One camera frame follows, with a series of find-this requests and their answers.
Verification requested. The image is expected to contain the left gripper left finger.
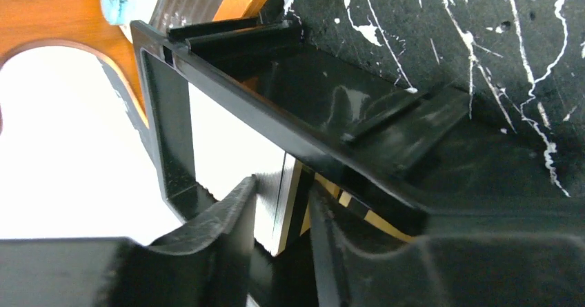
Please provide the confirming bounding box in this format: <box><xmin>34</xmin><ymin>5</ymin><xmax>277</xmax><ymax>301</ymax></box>
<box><xmin>1</xmin><ymin>176</ymin><xmax>257</xmax><ymax>306</ymax></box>

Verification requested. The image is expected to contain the black card tray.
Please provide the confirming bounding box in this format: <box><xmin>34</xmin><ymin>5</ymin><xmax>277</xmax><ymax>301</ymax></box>
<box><xmin>130</xmin><ymin>19</ymin><xmax>584</xmax><ymax>236</ymax></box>

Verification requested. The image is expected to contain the white card stack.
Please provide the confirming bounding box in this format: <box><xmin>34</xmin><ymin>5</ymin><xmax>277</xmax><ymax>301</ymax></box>
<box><xmin>188</xmin><ymin>84</ymin><xmax>302</xmax><ymax>257</ymax></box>

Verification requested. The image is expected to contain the orange wooden wire shelf rack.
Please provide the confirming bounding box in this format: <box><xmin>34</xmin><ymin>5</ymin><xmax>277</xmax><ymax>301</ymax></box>
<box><xmin>1</xmin><ymin>0</ymin><xmax>267</xmax><ymax>127</ymax></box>

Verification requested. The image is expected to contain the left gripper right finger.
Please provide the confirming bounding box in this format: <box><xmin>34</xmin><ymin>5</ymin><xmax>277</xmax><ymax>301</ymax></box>
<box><xmin>309</xmin><ymin>188</ymin><xmax>584</xmax><ymax>306</ymax></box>

